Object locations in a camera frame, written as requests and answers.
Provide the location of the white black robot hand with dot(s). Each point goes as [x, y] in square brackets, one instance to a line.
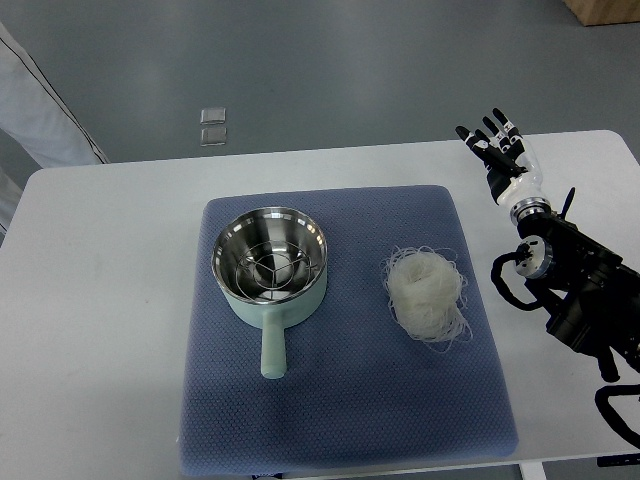
[513, 172]

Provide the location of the white vermicelli nest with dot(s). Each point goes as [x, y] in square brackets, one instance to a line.
[426, 297]

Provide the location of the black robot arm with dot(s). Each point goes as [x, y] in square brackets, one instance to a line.
[591, 297]

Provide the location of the mint green steel pot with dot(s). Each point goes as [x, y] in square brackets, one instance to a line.
[261, 225]

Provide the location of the brown cardboard box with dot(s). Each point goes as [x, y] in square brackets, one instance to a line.
[604, 12]

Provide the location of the blue textured mat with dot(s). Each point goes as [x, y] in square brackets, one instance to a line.
[358, 390]

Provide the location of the white table leg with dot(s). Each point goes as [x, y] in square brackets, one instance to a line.
[532, 471]

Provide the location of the white cloth with black seam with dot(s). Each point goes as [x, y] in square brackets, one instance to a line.
[36, 117]

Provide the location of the round wire steaming rack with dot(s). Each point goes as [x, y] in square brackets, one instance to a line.
[272, 271]

